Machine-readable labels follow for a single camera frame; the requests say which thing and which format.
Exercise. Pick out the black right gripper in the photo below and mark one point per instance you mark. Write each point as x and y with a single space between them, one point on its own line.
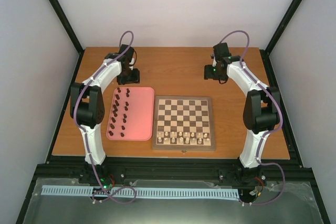
207 74

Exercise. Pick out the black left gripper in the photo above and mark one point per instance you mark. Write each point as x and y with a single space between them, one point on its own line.
136 79

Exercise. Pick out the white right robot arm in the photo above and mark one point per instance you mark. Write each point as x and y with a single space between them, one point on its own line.
261 111

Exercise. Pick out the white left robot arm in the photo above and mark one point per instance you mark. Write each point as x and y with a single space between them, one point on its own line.
87 105

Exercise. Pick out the dark queen chess piece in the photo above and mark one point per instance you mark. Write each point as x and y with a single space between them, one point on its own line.
115 107

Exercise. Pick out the wooden chess board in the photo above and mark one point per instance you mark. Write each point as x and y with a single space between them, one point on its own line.
183 114

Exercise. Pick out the pink plastic tray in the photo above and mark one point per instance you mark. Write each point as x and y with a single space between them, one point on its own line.
139 125

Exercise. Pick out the black aluminium frame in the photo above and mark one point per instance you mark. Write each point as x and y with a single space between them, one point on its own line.
169 169

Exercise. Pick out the light blue cable duct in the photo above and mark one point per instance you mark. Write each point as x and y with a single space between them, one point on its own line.
142 192

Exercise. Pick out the grey metal base plate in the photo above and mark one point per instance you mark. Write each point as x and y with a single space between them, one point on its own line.
292 203

